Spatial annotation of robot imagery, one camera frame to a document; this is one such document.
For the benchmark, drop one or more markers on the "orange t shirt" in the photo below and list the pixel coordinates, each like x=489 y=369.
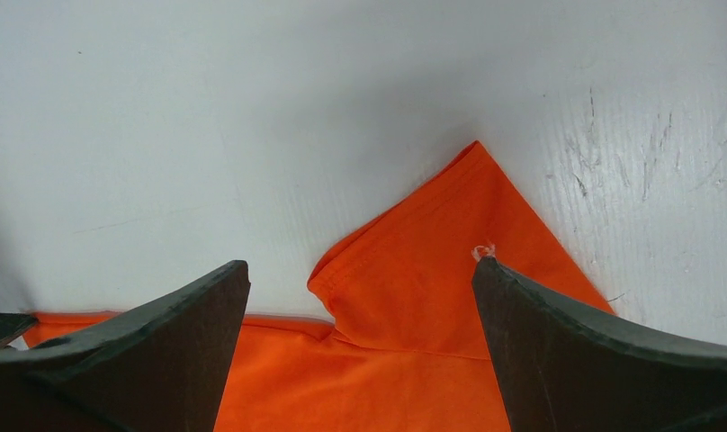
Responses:
x=405 y=350

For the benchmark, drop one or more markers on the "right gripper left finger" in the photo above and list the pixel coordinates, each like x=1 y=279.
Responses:
x=161 y=366

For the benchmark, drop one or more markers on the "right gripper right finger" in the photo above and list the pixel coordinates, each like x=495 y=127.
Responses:
x=562 y=365

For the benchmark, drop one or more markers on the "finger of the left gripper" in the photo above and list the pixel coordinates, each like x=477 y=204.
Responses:
x=13 y=325

